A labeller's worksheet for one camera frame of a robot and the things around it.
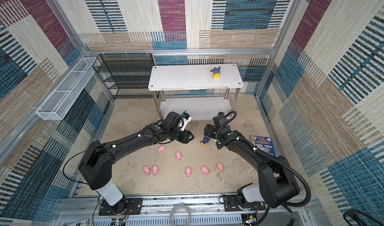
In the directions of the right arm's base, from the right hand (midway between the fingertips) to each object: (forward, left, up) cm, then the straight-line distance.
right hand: (210, 132), depth 89 cm
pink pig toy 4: (-18, +32, -8) cm, 37 cm away
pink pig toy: (-7, +30, -7) cm, 31 cm away
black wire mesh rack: (+44, +56, +12) cm, 73 cm away
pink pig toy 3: (-18, +36, -7) cm, 41 cm away
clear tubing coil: (-35, +17, -9) cm, 40 cm away
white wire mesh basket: (+1, +74, +25) cm, 78 cm away
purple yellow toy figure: (-2, +3, -8) cm, 9 cm away
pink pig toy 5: (-20, +13, -8) cm, 25 cm away
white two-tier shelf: (+43, +1, -9) cm, 44 cm away
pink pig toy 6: (-19, +4, -8) cm, 21 cm away
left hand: (-4, +11, +4) cm, 12 cm away
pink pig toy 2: (-10, +19, -8) cm, 23 cm away
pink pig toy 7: (-18, -4, -8) cm, 20 cm away
